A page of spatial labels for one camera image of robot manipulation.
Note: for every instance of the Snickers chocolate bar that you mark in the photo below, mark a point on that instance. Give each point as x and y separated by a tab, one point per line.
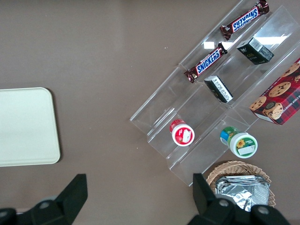
207	62
243	20

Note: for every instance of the light wicker basket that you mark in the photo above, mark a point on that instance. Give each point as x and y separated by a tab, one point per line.
225	167

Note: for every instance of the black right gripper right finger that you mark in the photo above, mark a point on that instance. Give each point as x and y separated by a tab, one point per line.
211	211

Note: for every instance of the red lidded small jar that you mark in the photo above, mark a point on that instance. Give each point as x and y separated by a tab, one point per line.
182	134

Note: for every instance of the clear acrylic stepped stand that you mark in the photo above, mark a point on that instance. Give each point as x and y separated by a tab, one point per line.
168	103

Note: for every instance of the beige plastic tray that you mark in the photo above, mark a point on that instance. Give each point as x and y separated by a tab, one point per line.
25	126

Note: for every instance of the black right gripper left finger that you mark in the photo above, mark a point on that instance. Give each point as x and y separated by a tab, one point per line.
68	201

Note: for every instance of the green lidded sunflower jar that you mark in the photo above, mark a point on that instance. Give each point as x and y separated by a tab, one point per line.
242	144

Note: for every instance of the small dark green carton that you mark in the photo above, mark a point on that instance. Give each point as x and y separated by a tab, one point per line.
255	50
219	90

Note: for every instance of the red chocolate chip cookie box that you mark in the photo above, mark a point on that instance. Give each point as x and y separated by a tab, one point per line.
279	100

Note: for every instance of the foil wrapped sandwich pack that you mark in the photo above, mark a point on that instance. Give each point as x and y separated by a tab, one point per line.
236	178
243	194

